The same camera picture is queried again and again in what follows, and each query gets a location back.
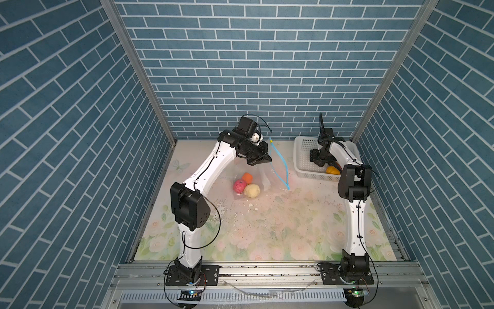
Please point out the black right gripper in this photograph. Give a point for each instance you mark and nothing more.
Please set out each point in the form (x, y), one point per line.
(313, 156)

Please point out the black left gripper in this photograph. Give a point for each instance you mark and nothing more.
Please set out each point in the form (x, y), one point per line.
(262, 156)

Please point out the orange toy fruit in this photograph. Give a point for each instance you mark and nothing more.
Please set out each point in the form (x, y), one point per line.
(248, 178)

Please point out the clear zip top bag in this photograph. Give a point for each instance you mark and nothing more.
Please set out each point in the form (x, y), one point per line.
(272, 178)

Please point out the pink toy fruit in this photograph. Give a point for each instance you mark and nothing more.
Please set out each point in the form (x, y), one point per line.
(239, 186)

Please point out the cream toy bun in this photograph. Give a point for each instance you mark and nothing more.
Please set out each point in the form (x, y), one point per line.
(252, 191)

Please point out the yellow toy fruit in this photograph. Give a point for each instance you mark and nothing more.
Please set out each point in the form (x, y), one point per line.
(331, 170)

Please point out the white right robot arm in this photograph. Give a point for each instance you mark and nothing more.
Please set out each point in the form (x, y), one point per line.
(354, 187)

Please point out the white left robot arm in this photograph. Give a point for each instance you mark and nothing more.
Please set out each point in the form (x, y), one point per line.
(189, 199)

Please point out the white plastic basket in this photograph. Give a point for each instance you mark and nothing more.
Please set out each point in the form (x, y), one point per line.
(312, 163)

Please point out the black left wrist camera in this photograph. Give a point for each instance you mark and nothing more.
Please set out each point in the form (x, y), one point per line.
(247, 125)

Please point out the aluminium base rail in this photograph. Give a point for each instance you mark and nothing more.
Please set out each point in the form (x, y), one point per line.
(296, 284)

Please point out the aluminium right corner post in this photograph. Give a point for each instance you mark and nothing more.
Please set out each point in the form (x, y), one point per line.
(410, 38)

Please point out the aluminium corner post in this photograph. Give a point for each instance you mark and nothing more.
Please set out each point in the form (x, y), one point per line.
(119, 27)
(410, 38)

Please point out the aluminium left corner post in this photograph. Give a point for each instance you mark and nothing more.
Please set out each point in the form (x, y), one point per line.
(119, 27)

